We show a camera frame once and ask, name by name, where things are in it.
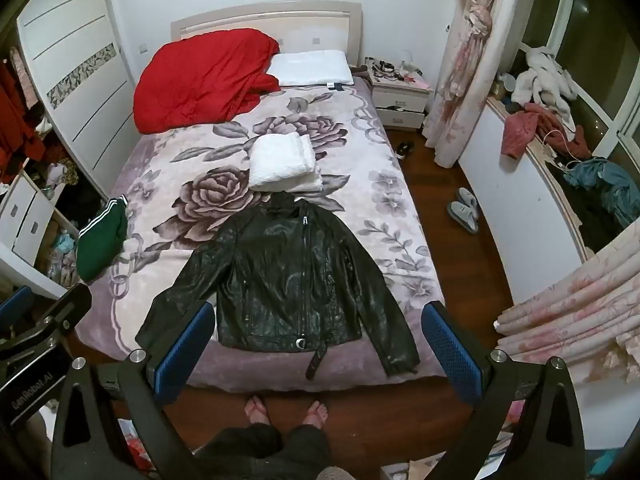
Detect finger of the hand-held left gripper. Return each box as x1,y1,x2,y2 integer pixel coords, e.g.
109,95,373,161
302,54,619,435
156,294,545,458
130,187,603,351
0,285,35,334
0,282,94,357

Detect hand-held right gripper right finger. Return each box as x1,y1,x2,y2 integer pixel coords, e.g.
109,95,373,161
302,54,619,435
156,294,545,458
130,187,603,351
421,301,587,480

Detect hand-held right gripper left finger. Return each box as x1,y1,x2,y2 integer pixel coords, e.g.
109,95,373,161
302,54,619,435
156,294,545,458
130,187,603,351
50,300,216,480

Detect black leather jacket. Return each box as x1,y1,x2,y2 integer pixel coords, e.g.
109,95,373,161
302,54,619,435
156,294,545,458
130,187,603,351
135,191,421,380

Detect person's left forearm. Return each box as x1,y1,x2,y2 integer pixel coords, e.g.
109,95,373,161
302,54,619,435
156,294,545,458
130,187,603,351
15,405,56,480

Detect hanging red clothes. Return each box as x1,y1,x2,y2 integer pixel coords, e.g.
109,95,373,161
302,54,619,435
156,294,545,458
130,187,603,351
0,60,48,171

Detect green striped garment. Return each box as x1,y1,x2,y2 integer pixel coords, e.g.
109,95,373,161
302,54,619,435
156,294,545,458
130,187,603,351
76,197,130,283

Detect white open drawer unit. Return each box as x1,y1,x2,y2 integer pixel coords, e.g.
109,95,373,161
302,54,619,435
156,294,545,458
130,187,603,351
0,170,68,301

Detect person's left foot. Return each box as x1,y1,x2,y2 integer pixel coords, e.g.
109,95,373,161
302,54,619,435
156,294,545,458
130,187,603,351
243,394,271,426

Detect person's foot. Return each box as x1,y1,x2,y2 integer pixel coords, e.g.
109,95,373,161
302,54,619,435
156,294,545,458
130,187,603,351
305,399,331,428
243,394,271,426

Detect loose pink floral curtain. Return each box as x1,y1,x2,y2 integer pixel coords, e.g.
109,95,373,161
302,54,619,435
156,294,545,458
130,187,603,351
492,237,640,401

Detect person's legs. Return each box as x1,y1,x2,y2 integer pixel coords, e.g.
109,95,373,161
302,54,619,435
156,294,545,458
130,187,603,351
192,422,333,480

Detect leopard print garment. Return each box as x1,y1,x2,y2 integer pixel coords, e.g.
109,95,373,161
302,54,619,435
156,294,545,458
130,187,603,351
50,159,79,187

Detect grey slipper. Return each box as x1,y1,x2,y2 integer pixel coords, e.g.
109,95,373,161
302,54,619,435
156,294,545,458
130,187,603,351
447,200,480,235
457,187,482,217

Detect person's right foot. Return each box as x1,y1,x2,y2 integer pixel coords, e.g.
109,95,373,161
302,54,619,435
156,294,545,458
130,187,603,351
305,399,331,428

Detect purple floral blanket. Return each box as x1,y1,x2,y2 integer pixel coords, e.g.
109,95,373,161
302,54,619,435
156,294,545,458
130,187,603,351
75,82,446,393

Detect dark garment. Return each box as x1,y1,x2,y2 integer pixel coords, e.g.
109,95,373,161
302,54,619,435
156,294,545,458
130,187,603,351
550,160,626,256

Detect white folded towel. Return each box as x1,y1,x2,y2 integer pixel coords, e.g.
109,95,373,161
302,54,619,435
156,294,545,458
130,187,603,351
248,133,323,193

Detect teal garment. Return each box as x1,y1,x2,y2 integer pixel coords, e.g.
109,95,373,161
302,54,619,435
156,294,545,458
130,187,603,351
565,157,640,228

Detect pink red garment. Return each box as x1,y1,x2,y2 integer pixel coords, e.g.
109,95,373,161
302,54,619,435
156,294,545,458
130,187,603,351
501,102,591,161

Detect white nightstand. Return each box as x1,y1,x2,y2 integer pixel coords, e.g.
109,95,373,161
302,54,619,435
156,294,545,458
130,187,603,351
370,67,433,133

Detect red garment on bed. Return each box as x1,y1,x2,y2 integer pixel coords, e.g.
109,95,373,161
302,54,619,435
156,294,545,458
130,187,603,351
134,28,282,134

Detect white wardrobe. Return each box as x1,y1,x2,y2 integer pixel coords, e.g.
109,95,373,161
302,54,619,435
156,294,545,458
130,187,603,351
15,0,138,201

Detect white fluffy garment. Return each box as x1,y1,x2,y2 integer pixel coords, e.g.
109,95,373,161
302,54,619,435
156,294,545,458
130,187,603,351
512,47,578,121

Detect clutter of small toiletries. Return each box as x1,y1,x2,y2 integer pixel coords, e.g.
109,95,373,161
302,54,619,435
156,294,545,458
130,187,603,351
364,56,431,86

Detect tied pink floral curtain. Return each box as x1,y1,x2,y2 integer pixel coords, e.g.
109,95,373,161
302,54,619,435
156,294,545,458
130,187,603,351
422,0,526,168

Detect white pillow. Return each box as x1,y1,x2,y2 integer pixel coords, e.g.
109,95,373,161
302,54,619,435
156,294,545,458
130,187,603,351
267,50,355,88

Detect beige bed headboard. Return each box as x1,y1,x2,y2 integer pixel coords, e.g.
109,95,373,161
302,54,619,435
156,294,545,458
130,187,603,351
171,1,363,63

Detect white cable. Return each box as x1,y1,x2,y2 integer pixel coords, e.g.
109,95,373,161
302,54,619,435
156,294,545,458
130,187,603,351
532,129,576,171

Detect window frame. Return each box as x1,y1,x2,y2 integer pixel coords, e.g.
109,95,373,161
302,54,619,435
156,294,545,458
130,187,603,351
520,0,640,161

